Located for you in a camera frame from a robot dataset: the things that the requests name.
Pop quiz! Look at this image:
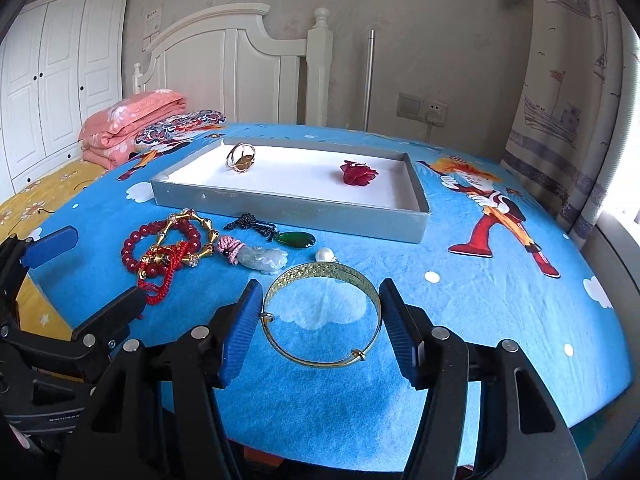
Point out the pale jade pendant pink knot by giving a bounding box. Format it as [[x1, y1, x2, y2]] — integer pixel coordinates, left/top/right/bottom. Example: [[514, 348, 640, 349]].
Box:
[[215, 235, 288, 274]]

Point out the red braided cord bracelet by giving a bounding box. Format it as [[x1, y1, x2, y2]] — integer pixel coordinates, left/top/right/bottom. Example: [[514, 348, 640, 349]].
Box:
[[135, 239, 194, 307]]

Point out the gold bamboo link bracelet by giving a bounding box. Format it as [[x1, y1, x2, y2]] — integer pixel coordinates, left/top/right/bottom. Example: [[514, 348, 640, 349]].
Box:
[[136, 208, 220, 281]]

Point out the dark red bead bracelet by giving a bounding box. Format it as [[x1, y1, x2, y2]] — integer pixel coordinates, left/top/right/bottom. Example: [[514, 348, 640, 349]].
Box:
[[120, 219, 203, 279]]

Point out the gold bangle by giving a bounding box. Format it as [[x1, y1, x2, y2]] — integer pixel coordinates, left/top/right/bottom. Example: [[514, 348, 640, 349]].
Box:
[[259, 261, 383, 368]]

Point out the green pendant black cord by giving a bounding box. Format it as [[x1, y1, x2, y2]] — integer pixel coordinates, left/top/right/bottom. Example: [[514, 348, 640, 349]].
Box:
[[222, 212, 317, 250]]

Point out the white pearl earring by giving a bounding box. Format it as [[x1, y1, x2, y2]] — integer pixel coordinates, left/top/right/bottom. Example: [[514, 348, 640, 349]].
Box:
[[314, 247, 336, 262]]

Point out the red flower hair clip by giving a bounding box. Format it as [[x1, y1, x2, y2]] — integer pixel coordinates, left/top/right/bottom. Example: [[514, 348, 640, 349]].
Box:
[[341, 160, 378, 186]]

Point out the black flower brooch gold clip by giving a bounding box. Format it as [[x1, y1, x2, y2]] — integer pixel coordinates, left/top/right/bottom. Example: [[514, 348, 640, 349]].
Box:
[[226, 143, 256, 174]]

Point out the yellow floral bed sheet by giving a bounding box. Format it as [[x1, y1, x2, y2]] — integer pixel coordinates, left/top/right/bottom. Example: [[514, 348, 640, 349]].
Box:
[[1, 160, 106, 340]]

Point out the blue cartoon tablecloth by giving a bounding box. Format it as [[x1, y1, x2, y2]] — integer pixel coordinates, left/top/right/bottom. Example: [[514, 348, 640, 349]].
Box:
[[30, 125, 634, 471]]

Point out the pink folded blanket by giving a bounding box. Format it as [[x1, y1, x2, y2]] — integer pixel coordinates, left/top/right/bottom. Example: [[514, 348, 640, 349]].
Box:
[[78, 89, 186, 170]]

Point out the grey shallow tray box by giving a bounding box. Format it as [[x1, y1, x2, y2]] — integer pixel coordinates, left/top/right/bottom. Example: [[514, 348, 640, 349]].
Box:
[[151, 138, 430, 244]]

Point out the patterned round cushion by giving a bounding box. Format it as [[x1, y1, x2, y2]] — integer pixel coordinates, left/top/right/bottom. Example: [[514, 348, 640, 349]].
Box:
[[134, 110, 226, 152]]

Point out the white wardrobe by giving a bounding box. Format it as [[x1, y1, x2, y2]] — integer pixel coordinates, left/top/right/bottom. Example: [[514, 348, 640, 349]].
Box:
[[1, 0, 127, 200]]

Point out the white bed headboard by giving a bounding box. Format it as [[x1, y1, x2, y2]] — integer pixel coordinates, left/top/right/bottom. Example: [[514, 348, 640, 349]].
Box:
[[132, 2, 333, 127]]

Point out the silver metal pole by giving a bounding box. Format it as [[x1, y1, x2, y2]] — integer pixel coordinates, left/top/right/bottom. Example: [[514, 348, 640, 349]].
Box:
[[362, 29, 376, 131]]

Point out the ship print curtain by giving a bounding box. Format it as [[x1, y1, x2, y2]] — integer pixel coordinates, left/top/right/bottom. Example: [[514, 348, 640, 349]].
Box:
[[501, 0, 631, 247]]

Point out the wall socket with plug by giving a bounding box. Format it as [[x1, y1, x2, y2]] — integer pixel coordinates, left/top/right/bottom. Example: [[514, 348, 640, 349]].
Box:
[[396, 92, 448, 127]]

